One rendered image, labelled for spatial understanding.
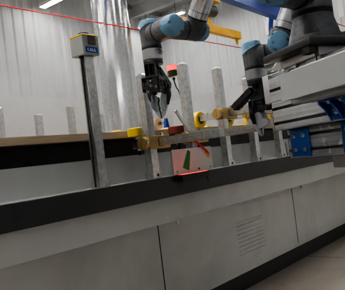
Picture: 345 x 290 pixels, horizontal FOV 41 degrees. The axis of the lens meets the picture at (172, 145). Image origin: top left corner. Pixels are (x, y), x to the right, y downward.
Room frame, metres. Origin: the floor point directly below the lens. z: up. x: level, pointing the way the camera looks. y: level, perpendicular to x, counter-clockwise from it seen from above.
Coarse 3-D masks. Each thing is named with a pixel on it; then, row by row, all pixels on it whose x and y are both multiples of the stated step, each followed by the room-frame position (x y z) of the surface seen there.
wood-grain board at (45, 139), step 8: (208, 128) 2.28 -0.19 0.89; (264, 128) 2.68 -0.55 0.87; (24, 136) 1.52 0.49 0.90; (32, 136) 1.54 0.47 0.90; (40, 136) 1.56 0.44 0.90; (48, 136) 1.59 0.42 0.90; (56, 136) 1.61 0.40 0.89; (64, 136) 1.64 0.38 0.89; (72, 136) 1.66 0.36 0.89; (80, 136) 1.69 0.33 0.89; (104, 136) 1.77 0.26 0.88; (112, 136) 1.81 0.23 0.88; (120, 136) 1.84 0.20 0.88; (0, 144) 1.45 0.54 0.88; (8, 144) 1.47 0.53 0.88; (16, 144) 1.49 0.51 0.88; (24, 144) 1.52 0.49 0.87; (32, 144) 1.56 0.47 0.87; (40, 144) 1.62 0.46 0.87
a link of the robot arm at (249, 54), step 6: (246, 42) 1.73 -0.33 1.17; (252, 42) 1.72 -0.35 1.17; (258, 42) 1.73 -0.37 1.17; (246, 48) 1.73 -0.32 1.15; (252, 48) 1.72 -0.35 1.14; (258, 48) 1.72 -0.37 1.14; (246, 54) 1.73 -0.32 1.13; (252, 54) 1.72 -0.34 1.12; (258, 54) 1.71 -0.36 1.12; (246, 60) 1.73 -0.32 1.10; (252, 60) 1.72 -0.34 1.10; (258, 60) 1.72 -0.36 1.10; (246, 66) 1.74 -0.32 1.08; (252, 66) 1.72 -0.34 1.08; (258, 66) 1.72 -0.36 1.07
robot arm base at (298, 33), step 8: (312, 8) 1.25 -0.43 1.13; (320, 8) 1.25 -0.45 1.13; (328, 8) 1.26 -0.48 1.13; (296, 16) 1.29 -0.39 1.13; (304, 16) 1.27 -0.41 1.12; (312, 16) 1.25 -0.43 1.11; (320, 16) 1.25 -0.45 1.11; (328, 16) 1.26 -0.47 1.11; (296, 24) 1.29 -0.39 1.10; (304, 24) 1.26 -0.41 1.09; (312, 24) 1.26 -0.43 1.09; (320, 24) 1.24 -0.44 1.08; (328, 24) 1.24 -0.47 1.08; (336, 24) 1.26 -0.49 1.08; (296, 32) 1.28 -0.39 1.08; (304, 32) 1.26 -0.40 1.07; (312, 32) 1.26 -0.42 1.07; (320, 32) 1.24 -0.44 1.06; (328, 32) 1.24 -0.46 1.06; (336, 32) 1.25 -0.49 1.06; (296, 40) 1.27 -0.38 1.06
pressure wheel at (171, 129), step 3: (174, 126) 2.00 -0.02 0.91; (177, 126) 2.00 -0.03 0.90; (180, 126) 2.00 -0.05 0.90; (183, 126) 2.01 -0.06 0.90; (168, 129) 2.03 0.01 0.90; (171, 129) 2.01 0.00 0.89; (174, 129) 2.00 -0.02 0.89; (177, 129) 2.00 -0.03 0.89; (180, 129) 2.00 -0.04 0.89; (183, 129) 2.01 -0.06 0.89; (171, 132) 2.01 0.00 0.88; (174, 132) 2.00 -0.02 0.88; (177, 132) 2.00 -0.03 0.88; (180, 132) 2.00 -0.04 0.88; (180, 144) 2.04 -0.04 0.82; (180, 147) 2.04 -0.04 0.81
